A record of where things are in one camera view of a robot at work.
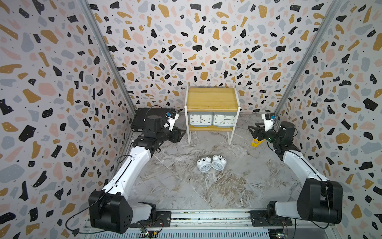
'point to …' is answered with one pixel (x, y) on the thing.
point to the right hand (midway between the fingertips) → (253, 125)
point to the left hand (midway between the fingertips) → (182, 128)
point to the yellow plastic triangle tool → (255, 142)
